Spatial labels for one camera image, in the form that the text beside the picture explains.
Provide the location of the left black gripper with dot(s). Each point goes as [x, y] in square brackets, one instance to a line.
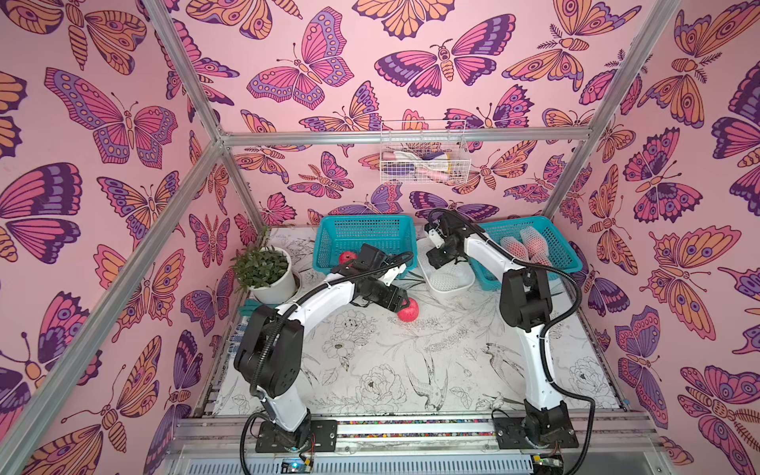
[396, 306]

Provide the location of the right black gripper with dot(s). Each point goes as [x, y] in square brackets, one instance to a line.
[442, 254]

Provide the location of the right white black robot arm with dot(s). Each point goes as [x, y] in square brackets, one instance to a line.
[526, 305]

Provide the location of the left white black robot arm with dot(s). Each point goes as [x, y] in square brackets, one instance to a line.
[270, 354]

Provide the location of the white plastic tray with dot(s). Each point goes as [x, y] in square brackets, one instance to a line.
[462, 267]

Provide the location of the left teal plastic basket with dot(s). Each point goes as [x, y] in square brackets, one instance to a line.
[392, 234]

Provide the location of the teal plastic basket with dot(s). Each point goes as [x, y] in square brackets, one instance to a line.
[560, 253]
[392, 234]

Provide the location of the right teal plastic basket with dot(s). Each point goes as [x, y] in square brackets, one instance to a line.
[560, 253]

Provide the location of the potted green plant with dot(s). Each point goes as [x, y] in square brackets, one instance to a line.
[265, 272]

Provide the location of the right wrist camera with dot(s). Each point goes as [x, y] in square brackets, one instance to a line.
[436, 238]

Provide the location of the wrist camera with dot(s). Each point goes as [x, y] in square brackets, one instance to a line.
[393, 273]
[436, 238]

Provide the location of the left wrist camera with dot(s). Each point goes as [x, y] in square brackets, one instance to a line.
[393, 273]

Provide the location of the white wire wall basket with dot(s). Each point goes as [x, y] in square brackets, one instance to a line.
[418, 155]

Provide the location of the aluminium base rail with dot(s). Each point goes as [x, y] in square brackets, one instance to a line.
[621, 443]

